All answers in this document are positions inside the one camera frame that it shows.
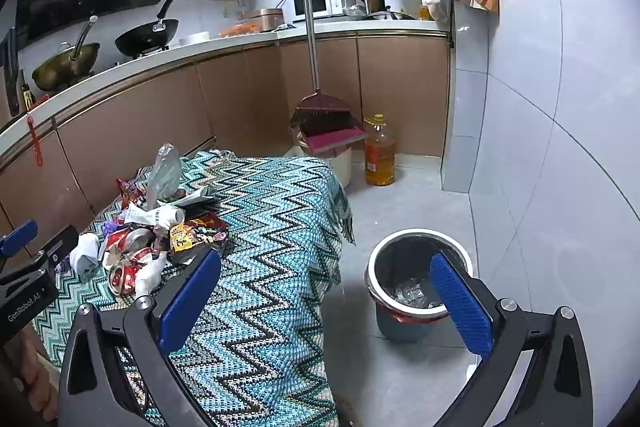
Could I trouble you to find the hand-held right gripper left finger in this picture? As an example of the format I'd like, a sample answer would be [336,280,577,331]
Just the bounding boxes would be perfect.
[59,249,223,427]

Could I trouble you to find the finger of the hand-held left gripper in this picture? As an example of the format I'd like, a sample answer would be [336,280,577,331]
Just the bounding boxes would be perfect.
[37,225,80,273]
[0,219,38,258]

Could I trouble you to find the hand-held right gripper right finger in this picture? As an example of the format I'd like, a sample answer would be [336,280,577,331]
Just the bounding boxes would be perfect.
[430,249,593,427]

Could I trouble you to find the white tissue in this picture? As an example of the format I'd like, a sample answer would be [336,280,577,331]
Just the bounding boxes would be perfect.
[134,252,168,298]

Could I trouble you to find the purple plastic bag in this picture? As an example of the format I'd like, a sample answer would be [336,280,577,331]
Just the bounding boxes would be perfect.
[100,217,126,240]

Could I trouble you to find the metal rimmed trash bin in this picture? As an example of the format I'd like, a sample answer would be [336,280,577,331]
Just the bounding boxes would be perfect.
[365,229,473,343]

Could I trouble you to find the person's left hand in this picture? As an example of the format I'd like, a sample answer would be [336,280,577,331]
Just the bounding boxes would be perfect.
[15,324,60,423]

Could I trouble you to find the white grey cloth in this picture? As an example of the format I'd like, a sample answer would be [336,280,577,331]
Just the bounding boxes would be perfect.
[69,233,103,283]

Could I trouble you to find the yellow snack packet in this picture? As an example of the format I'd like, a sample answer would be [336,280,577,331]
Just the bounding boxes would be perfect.
[167,222,197,255]

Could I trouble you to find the red white foil wrapper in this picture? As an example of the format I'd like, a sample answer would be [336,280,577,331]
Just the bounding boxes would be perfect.
[102,227,156,268]

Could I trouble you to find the crushed red can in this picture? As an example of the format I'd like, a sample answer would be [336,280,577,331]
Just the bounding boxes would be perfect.
[107,264,143,298]

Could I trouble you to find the dark red snack wrapper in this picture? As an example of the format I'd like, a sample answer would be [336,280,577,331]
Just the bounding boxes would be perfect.
[185,213,231,253]

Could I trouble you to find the teal zigzag blanket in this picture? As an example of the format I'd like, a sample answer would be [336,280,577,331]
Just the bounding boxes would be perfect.
[30,149,356,427]

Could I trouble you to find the grey printed paper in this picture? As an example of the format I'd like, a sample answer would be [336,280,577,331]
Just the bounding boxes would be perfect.
[170,187,216,208]

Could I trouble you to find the cooking oil bottle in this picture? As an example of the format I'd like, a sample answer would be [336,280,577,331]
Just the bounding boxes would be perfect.
[362,114,397,186]

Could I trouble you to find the brass coloured wok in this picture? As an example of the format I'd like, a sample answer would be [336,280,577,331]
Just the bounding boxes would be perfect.
[31,15,101,92]

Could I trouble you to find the white bucket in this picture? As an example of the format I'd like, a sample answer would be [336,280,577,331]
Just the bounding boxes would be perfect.
[282,142,353,188]

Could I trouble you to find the pink dustpan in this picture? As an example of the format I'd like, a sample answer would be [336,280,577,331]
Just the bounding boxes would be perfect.
[290,107,369,152]

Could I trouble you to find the white kitchen counter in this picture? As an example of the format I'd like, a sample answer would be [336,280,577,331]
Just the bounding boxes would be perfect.
[0,19,451,158]

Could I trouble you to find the brown kitchen cabinets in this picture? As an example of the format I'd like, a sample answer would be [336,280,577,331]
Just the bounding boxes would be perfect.
[0,32,456,258]

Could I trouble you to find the black wok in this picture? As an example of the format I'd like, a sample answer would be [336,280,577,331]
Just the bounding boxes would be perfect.
[114,0,180,58]

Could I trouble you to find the dark red broom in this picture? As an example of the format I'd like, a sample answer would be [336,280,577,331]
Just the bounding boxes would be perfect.
[291,0,361,132]

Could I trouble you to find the orange carrots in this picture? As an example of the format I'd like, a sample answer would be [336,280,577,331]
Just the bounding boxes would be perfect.
[218,23,261,38]

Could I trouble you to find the rice cooker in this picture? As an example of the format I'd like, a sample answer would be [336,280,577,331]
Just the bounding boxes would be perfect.
[248,8,285,32]

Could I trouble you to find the glass pot lid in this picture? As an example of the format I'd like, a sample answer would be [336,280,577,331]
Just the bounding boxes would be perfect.
[361,7,416,22]

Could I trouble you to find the white microwave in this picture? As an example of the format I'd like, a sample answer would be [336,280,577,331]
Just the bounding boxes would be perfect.
[291,0,357,22]

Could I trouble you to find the red cord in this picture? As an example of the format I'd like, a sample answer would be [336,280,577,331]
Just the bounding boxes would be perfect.
[27,94,51,168]

